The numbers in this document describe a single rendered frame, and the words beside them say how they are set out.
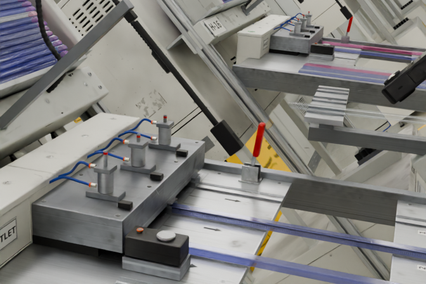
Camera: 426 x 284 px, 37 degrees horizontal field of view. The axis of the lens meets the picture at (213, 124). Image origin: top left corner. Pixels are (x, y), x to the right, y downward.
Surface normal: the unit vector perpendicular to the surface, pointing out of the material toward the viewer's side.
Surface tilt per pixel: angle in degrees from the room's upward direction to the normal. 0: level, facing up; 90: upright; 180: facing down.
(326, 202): 90
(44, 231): 90
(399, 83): 87
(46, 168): 44
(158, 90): 90
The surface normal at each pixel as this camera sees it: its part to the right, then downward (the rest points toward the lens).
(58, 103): 0.72, -0.56
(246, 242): 0.05, -0.95
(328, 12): -0.30, 0.28
